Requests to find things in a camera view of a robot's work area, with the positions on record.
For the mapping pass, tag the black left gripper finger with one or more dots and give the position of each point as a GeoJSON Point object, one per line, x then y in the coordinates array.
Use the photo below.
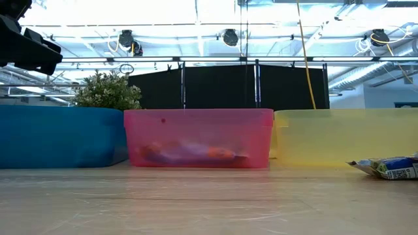
{"type": "Point", "coordinates": [26, 49]}
{"type": "Point", "coordinates": [47, 70]}

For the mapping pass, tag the blue green granola bar wrapper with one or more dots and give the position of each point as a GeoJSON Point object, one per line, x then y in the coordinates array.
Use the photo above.
{"type": "Point", "coordinates": [395, 166]}

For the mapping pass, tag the green potted plant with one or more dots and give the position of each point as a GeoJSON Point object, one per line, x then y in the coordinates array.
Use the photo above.
{"type": "Point", "coordinates": [107, 91]}

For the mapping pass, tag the blue plastic bin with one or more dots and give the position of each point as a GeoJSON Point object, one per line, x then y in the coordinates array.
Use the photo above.
{"type": "Point", "coordinates": [62, 137]}

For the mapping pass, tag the black ceiling spotlight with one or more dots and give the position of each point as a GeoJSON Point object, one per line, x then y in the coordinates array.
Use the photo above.
{"type": "Point", "coordinates": [379, 37]}
{"type": "Point", "coordinates": [230, 37]}
{"type": "Point", "coordinates": [126, 37]}

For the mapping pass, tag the small black ceiling lamp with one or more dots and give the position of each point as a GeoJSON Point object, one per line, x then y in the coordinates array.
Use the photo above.
{"type": "Point", "coordinates": [137, 49]}

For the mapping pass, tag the black partition panel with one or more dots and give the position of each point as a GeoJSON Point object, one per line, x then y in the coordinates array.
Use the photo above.
{"type": "Point", "coordinates": [156, 88]}
{"type": "Point", "coordinates": [218, 86]}
{"type": "Point", "coordinates": [287, 88]}

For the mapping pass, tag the black partition pole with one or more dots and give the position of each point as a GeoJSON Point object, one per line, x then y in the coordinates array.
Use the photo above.
{"type": "Point", "coordinates": [183, 85]}
{"type": "Point", "coordinates": [257, 85]}

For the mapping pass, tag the pink translucent plastic bin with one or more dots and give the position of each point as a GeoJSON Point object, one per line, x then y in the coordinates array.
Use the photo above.
{"type": "Point", "coordinates": [202, 127]}

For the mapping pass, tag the yellow translucent plastic bin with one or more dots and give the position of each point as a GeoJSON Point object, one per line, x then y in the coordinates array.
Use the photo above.
{"type": "Point", "coordinates": [343, 134]}

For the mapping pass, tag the horizontal metal rail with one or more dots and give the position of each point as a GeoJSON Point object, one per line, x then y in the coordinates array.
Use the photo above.
{"type": "Point", "coordinates": [212, 59]}

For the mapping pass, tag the silver ceiling duct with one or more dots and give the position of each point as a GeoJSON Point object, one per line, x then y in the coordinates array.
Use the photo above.
{"type": "Point", "coordinates": [359, 76]}

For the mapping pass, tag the dark wall frame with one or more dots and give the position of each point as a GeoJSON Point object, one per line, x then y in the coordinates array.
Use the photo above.
{"type": "Point", "coordinates": [406, 104]}

